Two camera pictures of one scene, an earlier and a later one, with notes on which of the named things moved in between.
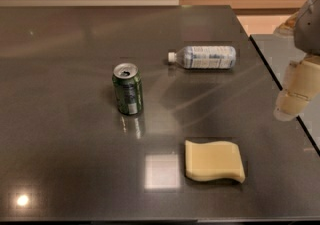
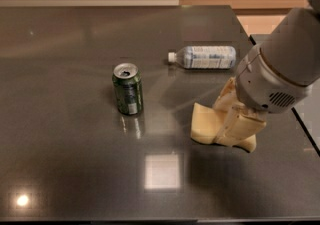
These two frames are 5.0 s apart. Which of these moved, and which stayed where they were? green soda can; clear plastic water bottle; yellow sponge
Moved: yellow sponge
Stayed: clear plastic water bottle; green soda can
